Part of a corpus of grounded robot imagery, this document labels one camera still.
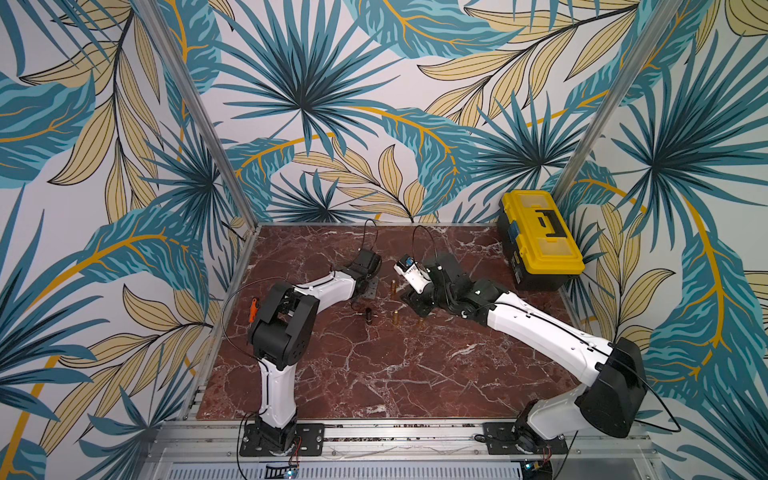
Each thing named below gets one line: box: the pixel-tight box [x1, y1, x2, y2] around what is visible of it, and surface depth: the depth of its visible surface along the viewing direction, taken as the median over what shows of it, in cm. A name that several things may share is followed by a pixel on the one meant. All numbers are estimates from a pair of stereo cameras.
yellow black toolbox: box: [497, 189, 586, 291], surface depth 97 cm
